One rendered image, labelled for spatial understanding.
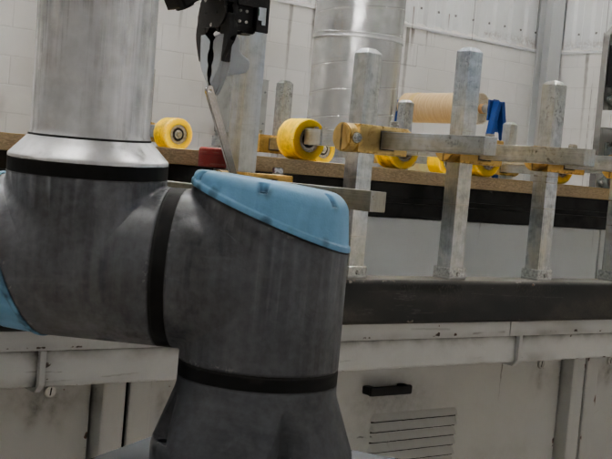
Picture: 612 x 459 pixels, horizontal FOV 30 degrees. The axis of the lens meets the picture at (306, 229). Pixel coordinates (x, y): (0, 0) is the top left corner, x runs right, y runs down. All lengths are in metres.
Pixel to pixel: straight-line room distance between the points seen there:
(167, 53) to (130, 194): 9.05
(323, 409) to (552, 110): 1.40
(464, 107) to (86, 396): 0.87
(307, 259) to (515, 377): 1.77
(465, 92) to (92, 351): 0.86
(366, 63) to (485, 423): 1.03
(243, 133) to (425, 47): 10.11
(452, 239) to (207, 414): 1.21
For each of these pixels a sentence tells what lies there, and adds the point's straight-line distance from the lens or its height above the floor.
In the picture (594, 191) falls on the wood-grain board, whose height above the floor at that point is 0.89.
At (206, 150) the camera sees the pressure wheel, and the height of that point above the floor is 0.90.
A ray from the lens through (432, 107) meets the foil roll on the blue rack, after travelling 9.41.
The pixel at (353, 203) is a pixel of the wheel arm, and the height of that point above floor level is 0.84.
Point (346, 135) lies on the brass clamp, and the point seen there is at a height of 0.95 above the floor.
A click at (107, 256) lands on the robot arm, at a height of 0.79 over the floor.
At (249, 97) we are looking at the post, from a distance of 1.85.
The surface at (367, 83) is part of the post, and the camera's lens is 2.00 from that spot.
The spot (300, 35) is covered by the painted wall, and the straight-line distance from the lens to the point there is 10.89.
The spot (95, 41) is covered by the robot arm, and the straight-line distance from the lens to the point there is 1.04.
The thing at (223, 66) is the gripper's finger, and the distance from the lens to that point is 1.71.
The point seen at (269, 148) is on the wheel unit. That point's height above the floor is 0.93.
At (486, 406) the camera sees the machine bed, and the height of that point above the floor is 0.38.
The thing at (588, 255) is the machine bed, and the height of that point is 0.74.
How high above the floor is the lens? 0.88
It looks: 3 degrees down
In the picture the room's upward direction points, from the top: 5 degrees clockwise
